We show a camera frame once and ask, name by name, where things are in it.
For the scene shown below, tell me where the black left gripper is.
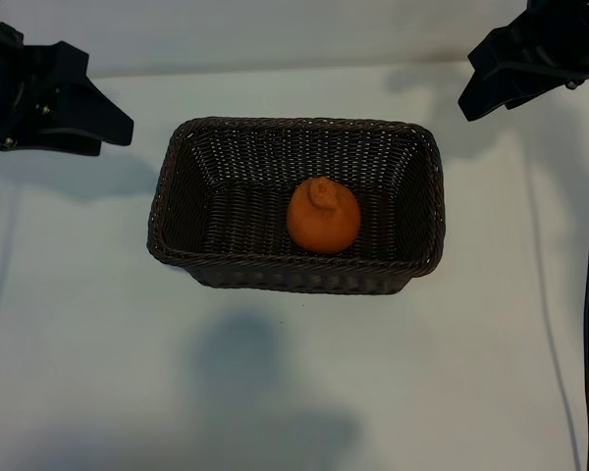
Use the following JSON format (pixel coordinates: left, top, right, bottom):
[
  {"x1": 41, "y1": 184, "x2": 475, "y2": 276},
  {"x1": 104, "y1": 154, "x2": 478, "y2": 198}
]
[{"x1": 0, "y1": 22, "x2": 134, "y2": 158}]

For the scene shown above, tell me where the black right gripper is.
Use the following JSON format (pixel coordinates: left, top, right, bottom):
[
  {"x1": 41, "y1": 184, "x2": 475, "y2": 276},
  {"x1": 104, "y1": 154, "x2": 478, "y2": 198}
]
[{"x1": 457, "y1": 0, "x2": 589, "y2": 122}]

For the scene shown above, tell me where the dark brown wicker basket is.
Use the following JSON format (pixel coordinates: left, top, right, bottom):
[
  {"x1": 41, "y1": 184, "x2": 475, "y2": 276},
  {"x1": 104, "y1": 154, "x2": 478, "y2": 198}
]
[{"x1": 145, "y1": 115, "x2": 447, "y2": 295}]

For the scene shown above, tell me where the orange with knobbed top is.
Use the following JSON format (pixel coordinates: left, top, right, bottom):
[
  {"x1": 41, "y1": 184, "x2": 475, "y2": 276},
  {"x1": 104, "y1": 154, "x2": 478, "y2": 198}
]
[{"x1": 286, "y1": 177, "x2": 363, "y2": 255}]

